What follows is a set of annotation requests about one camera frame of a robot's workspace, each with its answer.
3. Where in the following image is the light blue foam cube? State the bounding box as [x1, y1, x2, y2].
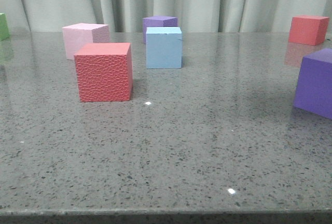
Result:
[146, 27, 182, 69]

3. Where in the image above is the near textured red foam cube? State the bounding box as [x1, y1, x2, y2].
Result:
[74, 43, 133, 102]

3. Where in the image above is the far purple foam cube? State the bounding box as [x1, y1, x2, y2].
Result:
[142, 16, 178, 44]

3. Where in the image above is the purple foam cube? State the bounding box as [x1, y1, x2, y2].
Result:
[293, 48, 331, 119]
[142, 16, 178, 44]

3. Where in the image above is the pink foam cube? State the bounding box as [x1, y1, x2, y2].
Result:
[62, 23, 109, 60]

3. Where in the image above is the near purple foam cube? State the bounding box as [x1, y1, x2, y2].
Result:
[293, 48, 331, 119]

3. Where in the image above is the far red foam cube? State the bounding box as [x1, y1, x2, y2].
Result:
[288, 15, 330, 46]

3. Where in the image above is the grey pleated curtain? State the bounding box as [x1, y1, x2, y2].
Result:
[1, 0, 331, 32]

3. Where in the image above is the green foam cube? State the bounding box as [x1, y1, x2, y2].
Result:
[0, 13, 10, 41]

